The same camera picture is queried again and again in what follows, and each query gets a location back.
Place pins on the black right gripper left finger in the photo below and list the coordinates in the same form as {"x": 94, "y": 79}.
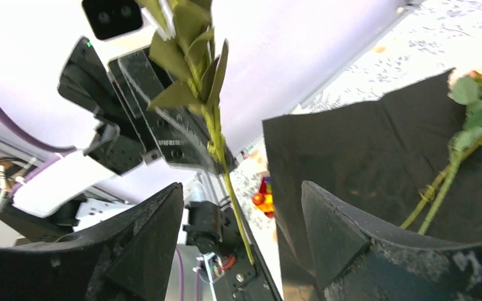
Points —
{"x": 71, "y": 268}

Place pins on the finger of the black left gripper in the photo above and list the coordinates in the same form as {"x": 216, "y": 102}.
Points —
{"x": 85, "y": 82}
{"x": 180, "y": 134}

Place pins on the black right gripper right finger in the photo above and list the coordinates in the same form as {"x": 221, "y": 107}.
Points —
{"x": 358, "y": 256}

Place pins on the brown rose spray stem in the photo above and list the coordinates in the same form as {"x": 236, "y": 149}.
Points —
{"x": 184, "y": 45}

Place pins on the black wrapping paper sheet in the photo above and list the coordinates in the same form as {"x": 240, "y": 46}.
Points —
{"x": 376, "y": 156}

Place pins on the peach rose spray stem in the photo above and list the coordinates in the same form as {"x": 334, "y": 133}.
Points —
{"x": 465, "y": 88}

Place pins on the orange toy block cart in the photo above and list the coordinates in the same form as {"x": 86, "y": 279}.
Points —
{"x": 262, "y": 200}

